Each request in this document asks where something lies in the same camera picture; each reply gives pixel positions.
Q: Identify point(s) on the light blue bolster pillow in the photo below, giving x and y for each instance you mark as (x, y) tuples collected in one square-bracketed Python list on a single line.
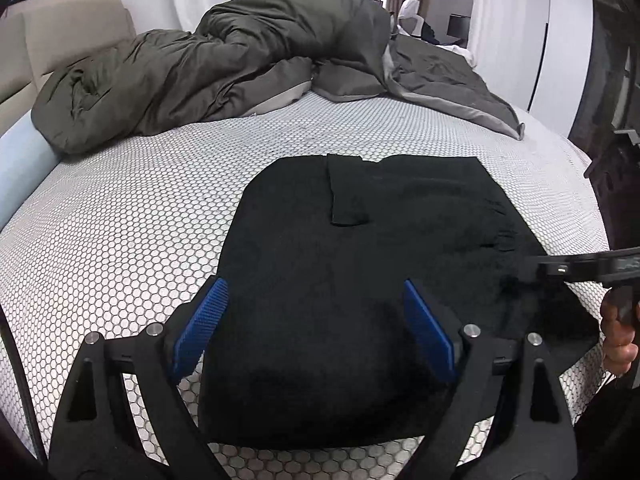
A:
[(22, 170)]

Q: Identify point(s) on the person's right hand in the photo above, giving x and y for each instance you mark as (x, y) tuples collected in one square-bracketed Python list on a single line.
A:
[(617, 345)]

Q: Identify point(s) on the black monitor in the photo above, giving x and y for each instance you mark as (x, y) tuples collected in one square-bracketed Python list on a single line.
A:
[(459, 25)]

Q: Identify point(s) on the white chair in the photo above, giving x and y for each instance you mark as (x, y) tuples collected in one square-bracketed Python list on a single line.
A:
[(410, 12)]

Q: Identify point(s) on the narrow white curtain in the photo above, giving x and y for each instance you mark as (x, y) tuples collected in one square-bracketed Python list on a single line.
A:
[(484, 20)]

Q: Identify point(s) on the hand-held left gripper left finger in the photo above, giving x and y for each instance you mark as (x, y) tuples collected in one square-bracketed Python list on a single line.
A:
[(202, 325)]

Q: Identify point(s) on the dark grey duvet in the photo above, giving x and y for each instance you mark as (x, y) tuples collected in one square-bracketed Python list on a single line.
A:
[(200, 60)]

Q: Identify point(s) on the bed with honeycomb sheet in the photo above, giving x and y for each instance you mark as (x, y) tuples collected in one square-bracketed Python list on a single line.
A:
[(125, 220)]

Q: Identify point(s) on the beige padded headboard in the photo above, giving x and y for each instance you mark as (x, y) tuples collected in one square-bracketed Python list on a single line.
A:
[(50, 45)]

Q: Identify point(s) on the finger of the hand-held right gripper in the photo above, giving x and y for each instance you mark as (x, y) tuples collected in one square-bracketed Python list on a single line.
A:
[(585, 266)]

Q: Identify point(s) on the black pants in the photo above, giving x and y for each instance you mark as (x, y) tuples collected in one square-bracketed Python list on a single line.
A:
[(350, 260)]

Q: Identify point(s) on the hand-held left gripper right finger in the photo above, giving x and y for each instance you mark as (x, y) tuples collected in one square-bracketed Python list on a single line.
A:
[(430, 330)]

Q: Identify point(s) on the person's right forearm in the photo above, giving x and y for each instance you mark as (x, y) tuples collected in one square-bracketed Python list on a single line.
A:
[(610, 435)]

